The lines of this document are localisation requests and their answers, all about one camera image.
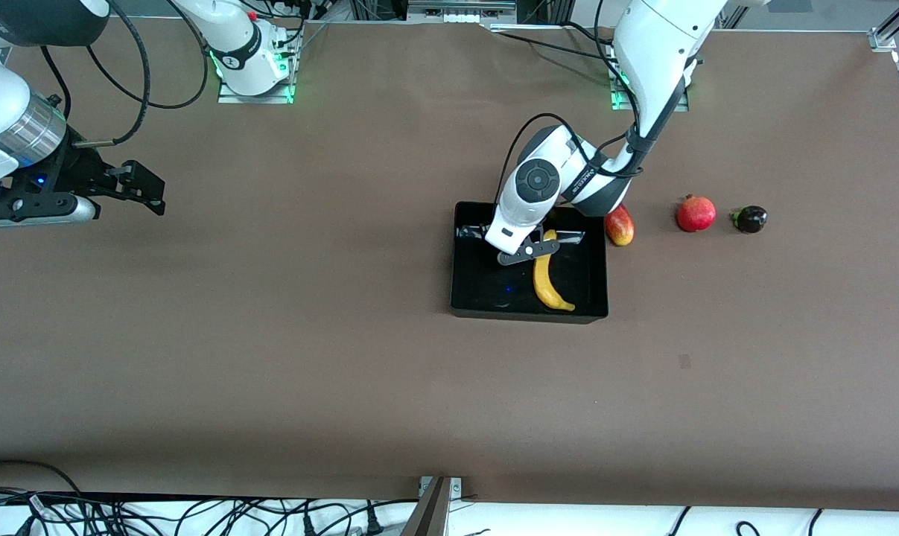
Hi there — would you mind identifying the grey power strip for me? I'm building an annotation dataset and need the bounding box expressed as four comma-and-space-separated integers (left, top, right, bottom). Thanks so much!
407, 0, 518, 25

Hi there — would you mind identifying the black looped floor cable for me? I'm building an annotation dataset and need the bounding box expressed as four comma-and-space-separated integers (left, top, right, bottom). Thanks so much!
0, 459, 85, 498

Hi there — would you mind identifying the dark purple mangosteen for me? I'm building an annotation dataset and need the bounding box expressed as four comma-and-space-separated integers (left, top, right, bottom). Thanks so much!
730, 205, 769, 235

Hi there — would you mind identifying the yellow banana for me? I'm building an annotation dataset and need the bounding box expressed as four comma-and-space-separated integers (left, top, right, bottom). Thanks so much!
533, 229, 576, 313

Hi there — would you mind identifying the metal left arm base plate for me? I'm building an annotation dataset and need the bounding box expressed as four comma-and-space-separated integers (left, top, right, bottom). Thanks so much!
608, 41, 690, 112

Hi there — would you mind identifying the aluminium frame corner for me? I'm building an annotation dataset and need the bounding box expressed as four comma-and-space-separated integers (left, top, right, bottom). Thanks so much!
868, 0, 899, 53

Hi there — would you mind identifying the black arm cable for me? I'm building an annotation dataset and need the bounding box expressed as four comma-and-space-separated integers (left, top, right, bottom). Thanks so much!
39, 0, 212, 150
498, 45, 699, 203

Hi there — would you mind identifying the black cable on table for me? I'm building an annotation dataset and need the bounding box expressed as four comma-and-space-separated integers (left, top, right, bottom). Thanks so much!
490, 21, 621, 64

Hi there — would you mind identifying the dark metal profile bar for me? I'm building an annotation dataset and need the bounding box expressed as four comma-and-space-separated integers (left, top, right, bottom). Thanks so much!
401, 476, 451, 536

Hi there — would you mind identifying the red pomegranate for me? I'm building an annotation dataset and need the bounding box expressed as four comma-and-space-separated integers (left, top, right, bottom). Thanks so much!
676, 194, 717, 233

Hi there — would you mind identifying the red yellow mango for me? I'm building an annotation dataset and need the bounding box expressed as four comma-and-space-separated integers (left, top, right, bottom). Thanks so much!
605, 204, 635, 247

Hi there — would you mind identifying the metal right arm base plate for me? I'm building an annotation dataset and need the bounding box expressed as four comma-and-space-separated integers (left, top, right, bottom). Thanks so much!
217, 30, 299, 105

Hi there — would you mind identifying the black plastic tray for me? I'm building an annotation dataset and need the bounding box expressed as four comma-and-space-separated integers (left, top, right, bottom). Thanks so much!
450, 201, 610, 325

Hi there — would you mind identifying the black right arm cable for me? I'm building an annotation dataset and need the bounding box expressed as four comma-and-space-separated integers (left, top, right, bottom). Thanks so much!
39, 0, 212, 150

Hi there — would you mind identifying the small metal bracket plate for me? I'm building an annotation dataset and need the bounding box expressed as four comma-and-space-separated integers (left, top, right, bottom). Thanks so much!
418, 475, 465, 498

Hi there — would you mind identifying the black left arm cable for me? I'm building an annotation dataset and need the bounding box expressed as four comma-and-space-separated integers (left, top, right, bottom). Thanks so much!
498, 45, 699, 203

